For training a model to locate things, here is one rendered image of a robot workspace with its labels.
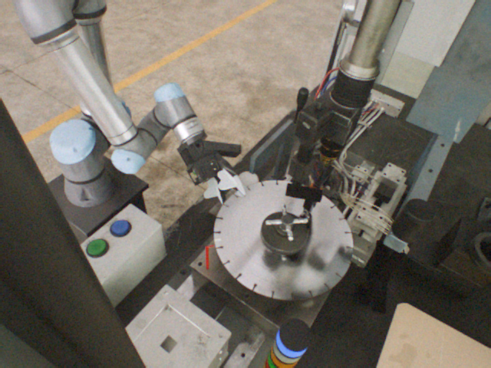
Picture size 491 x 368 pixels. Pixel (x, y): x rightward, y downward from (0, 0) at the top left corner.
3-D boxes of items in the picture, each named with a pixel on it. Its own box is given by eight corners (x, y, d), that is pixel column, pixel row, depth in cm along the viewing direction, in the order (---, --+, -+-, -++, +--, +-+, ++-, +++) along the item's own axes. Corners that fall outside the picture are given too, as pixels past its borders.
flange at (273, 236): (265, 209, 87) (265, 203, 86) (308, 218, 87) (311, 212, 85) (256, 247, 80) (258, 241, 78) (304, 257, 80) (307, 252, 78)
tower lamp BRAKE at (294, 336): (297, 365, 48) (301, 359, 46) (269, 345, 50) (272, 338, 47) (312, 337, 51) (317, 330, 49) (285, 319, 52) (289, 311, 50)
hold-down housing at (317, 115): (299, 187, 77) (322, 112, 61) (282, 175, 79) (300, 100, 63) (314, 174, 80) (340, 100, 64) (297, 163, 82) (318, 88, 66)
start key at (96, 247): (97, 261, 81) (95, 257, 80) (86, 251, 83) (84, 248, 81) (111, 249, 84) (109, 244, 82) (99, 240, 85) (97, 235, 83)
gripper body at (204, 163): (196, 188, 96) (173, 149, 96) (221, 175, 100) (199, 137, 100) (205, 182, 90) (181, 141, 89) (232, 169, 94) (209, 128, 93)
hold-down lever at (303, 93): (320, 110, 63) (329, 102, 64) (294, 90, 64) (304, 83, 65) (309, 136, 70) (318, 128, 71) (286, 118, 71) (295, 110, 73)
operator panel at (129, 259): (85, 336, 84) (66, 313, 72) (55, 310, 87) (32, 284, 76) (167, 254, 100) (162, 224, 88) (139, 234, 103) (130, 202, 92)
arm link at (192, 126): (192, 123, 99) (202, 113, 92) (201, 138, 100) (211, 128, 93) (169, 134, 96) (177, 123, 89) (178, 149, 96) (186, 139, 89)
